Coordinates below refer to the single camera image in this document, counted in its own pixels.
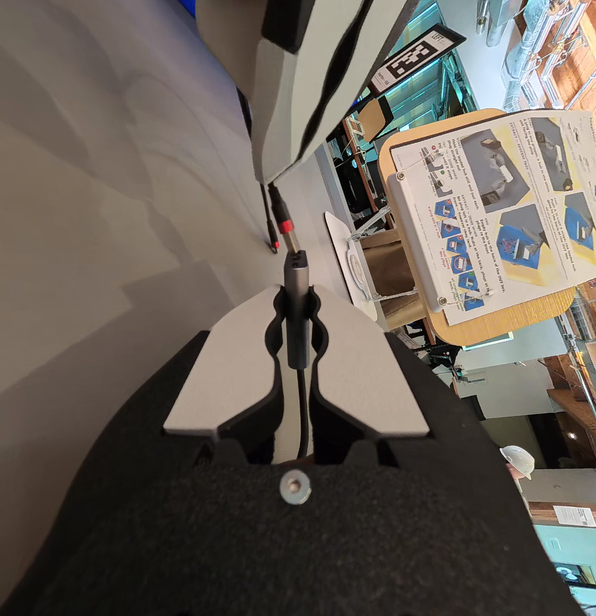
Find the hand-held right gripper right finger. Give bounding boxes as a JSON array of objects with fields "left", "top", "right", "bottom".
[{"left": 310, "top": 284, "right": 431, "bottom": 465}]

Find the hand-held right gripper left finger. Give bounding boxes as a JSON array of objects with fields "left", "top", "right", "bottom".
[{"left": 163, "top": 284, "right": 285, "bottom": 464}]

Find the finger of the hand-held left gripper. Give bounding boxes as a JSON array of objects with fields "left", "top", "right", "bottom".
[
  {"left": 196, "top": 0, "right": 363, "bottom": 184},
  {"left": 298, "top": 0, "right": 421, "bottom": 167}
]

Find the black red usb cable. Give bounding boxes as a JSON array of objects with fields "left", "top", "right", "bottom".
[{"left": 259, "top": 182, "right": 306, "bottom": 256}]

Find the small grey usb hub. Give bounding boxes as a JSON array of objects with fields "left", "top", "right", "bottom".
[{"left": 283, "top": 249, "right": 312, "bottom": 459}]

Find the black and white marker tag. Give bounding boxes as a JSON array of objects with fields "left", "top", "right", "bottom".
[{"left": 369, "top": 23, "right": 466, "bottom": 94}]

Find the tan cloth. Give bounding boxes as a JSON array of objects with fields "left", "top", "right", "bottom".
[{"left": 360, "top": 228, "right": 428, "bottom": 332}]

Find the white and wooden book stand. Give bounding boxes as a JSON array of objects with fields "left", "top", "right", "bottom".
[{"left": 323, "top": 108, "right": 596, "bottom": 348}]

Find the white hard hat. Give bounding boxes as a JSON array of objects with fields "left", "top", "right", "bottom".
[{"left": 499, "top": 445, "right": 537, "bottom": 481}]

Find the printed instruction sheet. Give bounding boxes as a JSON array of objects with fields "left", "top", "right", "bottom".
[{"left": 390, "top": 110, "right": 596, "bottom": 328}]

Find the white paper notice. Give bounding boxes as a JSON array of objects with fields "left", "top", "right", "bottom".
[{"left": 552, "top": 504, "right": 596, "bottom": 528}]

